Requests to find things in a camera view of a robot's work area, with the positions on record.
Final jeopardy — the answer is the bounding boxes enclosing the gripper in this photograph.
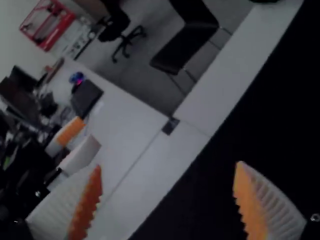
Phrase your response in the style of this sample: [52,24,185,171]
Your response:
[11,116,104,240]

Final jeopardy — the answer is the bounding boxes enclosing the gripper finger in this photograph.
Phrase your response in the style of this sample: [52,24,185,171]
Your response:
[232,160,320,240]

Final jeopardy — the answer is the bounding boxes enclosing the black laptop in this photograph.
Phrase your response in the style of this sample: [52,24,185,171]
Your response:
[70,81,105,119]

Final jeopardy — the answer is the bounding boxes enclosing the blue round object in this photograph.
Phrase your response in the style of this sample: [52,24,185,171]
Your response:
[68,71,85,86]

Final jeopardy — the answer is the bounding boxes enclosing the black monitor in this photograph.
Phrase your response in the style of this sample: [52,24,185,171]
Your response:
[0,65,41,118]

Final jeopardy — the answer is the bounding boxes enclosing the black mat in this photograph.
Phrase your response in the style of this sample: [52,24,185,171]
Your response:
[128,0,320,240]

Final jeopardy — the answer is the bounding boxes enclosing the red metal rack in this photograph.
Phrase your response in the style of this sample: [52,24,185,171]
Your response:
[19,0,77,52]

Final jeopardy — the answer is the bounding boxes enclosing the black office chair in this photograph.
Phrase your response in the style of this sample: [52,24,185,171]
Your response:
[97,0,147,63]

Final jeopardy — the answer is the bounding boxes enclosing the black crate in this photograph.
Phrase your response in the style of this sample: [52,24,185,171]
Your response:
[149,0,221,76]

